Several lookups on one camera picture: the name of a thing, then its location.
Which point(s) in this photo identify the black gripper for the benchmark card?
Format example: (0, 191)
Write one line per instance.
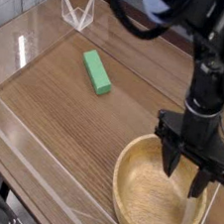
(194, 133)

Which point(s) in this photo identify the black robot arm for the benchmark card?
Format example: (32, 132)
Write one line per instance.
(204, 19)

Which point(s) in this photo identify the wooden bowl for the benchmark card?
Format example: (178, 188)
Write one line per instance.
(143, 194)

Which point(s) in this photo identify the green rectangular block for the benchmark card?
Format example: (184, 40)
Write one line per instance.
(97, 72)

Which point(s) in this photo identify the clear acrylic tray wall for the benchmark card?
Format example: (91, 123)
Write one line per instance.
(47, 189)

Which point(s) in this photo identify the clear acrylic corner bracket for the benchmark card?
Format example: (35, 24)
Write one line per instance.
(77, 17)

